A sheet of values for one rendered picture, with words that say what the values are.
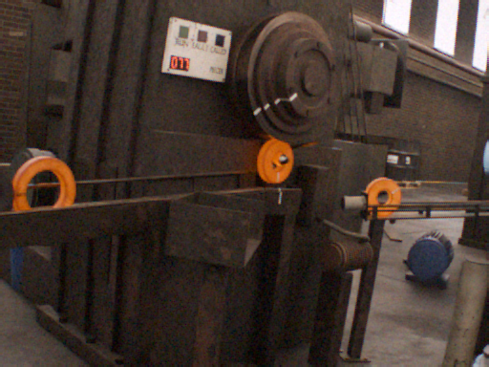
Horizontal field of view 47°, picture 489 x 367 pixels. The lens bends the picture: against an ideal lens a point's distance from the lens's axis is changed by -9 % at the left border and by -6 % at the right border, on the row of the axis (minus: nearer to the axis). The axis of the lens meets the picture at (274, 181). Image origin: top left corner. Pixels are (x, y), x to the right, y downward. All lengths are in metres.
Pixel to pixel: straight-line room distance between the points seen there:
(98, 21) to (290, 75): 0.79
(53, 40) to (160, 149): 4.71
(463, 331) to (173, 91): 1.45
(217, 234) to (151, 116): 0.60
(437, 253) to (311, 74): 2.24
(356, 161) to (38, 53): 3.67
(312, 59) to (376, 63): 8.00
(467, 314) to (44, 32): 5.40
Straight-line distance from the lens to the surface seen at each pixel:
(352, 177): 4.85
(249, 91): 1.98
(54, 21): 6.54
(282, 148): 2.16
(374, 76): 10.06
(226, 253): 1.47
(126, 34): 2.13
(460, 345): 2.47
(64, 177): 1.63
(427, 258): 4.06
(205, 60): 2.02
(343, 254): 2.27
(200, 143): 1.98
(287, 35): 2.06
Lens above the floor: 0.94
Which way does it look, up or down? 5 degrees down
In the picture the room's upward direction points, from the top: 8 degrees clockwise
